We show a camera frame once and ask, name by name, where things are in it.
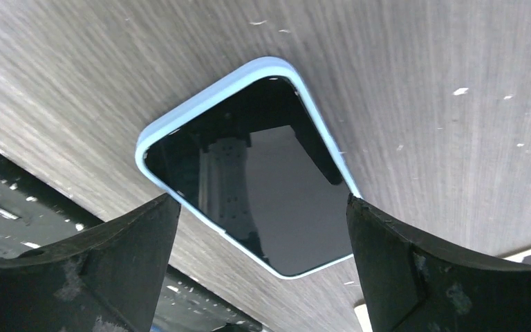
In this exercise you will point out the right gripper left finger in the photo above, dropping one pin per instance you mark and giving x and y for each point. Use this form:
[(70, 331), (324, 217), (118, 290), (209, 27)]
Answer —
[(106, 278)]

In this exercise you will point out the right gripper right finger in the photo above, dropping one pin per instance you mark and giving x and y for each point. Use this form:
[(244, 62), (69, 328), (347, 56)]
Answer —
[(415, 281)]

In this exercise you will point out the phone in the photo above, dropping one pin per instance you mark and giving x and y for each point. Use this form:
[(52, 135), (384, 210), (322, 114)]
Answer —
[(252, 157)]

